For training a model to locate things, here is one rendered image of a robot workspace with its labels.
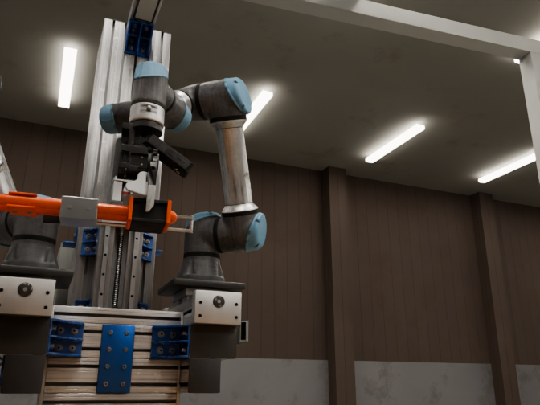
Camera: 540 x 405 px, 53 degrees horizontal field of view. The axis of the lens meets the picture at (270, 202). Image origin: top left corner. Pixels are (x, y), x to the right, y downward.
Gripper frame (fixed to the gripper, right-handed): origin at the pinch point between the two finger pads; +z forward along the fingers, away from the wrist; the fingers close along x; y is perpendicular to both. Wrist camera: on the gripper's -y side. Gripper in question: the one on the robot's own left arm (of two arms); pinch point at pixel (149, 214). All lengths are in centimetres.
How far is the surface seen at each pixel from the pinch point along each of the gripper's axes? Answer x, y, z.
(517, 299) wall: -659, -678, -117
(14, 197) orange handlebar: 3.4, 25.6, 0.0
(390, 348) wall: -634, -413, -26
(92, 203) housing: 3.5, 11.4, -0.2
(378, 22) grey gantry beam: -164, -154, -204
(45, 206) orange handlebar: 2.9, 19.9, 1.2
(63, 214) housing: 3.4, 16.4, 2.7
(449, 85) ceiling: -341, -344, -292
